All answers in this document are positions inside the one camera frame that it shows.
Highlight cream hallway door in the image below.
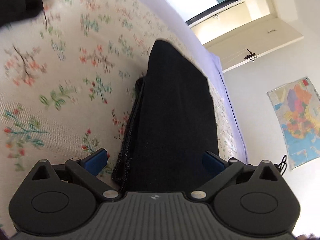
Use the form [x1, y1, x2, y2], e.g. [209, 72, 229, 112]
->
[189, 0, 279, 28]

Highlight black door handle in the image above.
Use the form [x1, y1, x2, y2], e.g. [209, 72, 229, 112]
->
[244, 48, 257, 62]

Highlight floral bed sheet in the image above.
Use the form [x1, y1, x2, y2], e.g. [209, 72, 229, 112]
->
[0, 0, 241, 232]

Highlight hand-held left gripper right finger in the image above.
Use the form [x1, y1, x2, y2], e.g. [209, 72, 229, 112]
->
[189, 150, 281, 201]

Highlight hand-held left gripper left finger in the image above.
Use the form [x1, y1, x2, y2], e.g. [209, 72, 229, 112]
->
[28, 148, 120, 202]

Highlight dark cloth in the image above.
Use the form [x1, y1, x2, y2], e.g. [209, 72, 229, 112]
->
[0, 0, 63, 28]

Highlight cream open door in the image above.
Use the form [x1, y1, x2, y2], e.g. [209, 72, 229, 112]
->
[202, 15, 305, 74]

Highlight black pants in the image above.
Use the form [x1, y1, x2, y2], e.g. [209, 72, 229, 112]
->
[111, 39, 221, 193]

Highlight black cable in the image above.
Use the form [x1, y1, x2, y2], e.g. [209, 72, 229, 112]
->
[274, 154, 288, 178]

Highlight wall map poster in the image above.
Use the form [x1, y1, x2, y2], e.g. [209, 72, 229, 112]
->
[266, 76, 320, 172]

